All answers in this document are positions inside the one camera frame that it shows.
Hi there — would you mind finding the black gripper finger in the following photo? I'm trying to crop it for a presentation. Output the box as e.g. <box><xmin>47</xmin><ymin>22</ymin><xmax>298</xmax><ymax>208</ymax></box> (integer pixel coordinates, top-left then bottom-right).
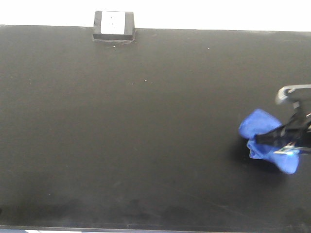
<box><xmin>255</xmin><ymin>126</ymin><xmax>292</xmax><ymax>146</ymax></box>

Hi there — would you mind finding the black white power outlet box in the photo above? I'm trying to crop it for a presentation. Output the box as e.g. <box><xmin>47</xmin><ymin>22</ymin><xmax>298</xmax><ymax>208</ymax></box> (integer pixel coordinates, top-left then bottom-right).
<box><xmin>93</xmin><ymin>11</ymin><xmax>136</xmax><ymax>42</ymax></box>

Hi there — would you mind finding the blue microfiber cloth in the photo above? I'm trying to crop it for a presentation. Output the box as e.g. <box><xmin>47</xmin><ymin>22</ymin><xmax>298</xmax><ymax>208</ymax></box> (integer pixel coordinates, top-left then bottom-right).
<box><xmin>239</xmin><ymin>109</ymin><xmax>299</xmax><ymax>174</ymax></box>

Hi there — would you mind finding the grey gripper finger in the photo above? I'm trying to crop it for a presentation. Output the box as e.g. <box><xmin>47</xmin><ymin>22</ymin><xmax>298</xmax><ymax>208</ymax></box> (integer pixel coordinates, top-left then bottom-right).
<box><xmin>275</xmin><ymin>84</ymin><xmax>311</xmax><ymax>104</ymax></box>

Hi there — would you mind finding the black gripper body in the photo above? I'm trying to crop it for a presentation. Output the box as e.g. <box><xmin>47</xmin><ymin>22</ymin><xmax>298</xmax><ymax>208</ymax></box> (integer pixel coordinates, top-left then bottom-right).
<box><xmin>289</xmin><ymin>100</ymin><xmax>311</xmax><ymax>153</ymax></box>

